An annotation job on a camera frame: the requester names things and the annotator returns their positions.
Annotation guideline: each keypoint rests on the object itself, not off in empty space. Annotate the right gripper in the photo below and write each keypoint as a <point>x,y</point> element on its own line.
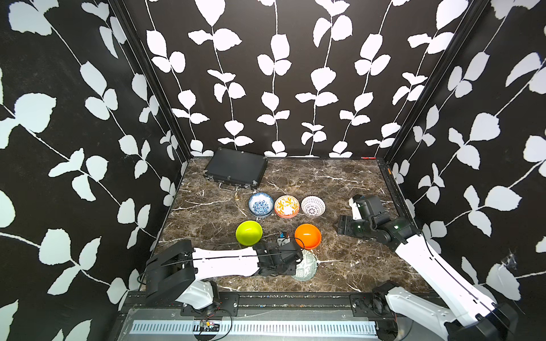
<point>344,224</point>

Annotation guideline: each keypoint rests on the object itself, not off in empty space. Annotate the pale green patterned bowl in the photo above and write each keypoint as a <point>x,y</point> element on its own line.
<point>307,268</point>

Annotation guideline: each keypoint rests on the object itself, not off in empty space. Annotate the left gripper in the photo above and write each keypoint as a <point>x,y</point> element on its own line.
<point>291,269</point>

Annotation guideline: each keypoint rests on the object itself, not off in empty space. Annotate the blue floral bowl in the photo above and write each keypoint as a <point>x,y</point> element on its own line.
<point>261,205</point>

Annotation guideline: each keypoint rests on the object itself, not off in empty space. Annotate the lime green bowl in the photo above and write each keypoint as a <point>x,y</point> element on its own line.
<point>249,233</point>

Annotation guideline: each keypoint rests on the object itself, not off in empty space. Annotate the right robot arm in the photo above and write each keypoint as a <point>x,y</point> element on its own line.
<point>467,313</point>

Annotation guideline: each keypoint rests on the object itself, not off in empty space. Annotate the small circuit board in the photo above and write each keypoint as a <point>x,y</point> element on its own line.
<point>209,326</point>

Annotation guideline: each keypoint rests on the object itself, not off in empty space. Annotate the black front mounting rail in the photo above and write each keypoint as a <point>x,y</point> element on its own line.
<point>358,304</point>

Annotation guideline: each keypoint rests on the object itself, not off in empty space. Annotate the white maroon patterned bowl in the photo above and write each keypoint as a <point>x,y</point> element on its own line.
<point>313,206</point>

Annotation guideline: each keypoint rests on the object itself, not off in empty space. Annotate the white perforated cable tray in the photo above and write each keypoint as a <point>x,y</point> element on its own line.
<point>342,329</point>

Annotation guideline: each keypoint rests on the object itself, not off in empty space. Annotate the orange plastic bowl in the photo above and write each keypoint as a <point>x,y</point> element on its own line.
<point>308,236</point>

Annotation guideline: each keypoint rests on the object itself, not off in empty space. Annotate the orange leaf patterned bowl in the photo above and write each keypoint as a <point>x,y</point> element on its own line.
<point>287,207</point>

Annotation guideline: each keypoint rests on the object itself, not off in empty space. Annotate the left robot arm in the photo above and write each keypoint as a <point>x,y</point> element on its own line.
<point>183,273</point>

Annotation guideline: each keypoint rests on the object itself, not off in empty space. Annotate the black hard carrying case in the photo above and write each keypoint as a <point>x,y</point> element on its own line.
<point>236,168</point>

